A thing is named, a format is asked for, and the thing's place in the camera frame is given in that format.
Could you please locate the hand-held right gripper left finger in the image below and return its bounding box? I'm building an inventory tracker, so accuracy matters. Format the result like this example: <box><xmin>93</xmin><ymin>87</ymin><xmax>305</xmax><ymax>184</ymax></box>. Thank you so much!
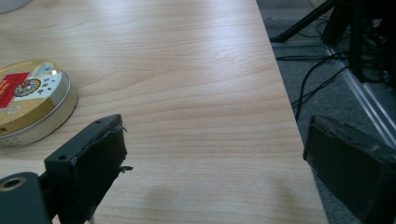
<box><xmin>44</xmin><ymin>113</ymin><xmax>134</xmax><ymax>224</ymax></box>

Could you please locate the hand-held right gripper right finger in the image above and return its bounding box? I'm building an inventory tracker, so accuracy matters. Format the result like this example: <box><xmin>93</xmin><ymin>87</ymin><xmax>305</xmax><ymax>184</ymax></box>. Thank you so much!
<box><xmin>303</xmin><ymin>115</ymin><xmax>396</xmax><ymax>224</ymax></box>

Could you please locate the round gold tin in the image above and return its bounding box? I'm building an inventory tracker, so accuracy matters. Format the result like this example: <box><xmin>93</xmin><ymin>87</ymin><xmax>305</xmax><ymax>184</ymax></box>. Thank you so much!
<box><xmin>0</xmin><ymin>59</ymin><xmax>78</xmax><ymax>149</ymax></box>

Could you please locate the black tripod stand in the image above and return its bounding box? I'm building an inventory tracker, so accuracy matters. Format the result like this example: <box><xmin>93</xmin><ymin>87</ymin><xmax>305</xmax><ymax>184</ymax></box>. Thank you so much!
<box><xmin>269</xmin><ymin>0</ymin><xmax>396</xmax><ymax>84</ymax></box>

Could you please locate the white round object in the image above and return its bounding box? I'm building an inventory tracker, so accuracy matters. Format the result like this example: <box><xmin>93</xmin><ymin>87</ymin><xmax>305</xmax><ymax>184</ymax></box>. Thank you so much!
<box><xmin>0</xmin><ymin>0</ymin><xmax>33</xmax><ymax>15</ymax></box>

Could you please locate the aluminium floor rail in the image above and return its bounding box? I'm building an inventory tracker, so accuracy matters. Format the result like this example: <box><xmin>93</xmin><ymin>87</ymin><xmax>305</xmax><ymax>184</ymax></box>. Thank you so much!
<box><xmin>323</xmin><ymin>45</ymin><xmax>396</xmax><ymax>149</ymax></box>

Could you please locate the black cable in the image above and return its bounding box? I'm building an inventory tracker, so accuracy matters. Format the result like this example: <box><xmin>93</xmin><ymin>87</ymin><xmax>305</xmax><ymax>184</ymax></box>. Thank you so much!
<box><xmin>293</xmin><ymin>55</ymin><xmax>347</xmax><ymax>122</ymax></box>
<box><xmin>290</xmin><ymin>65</ymin><xmax>349</xmax><ymax>108</ymax></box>

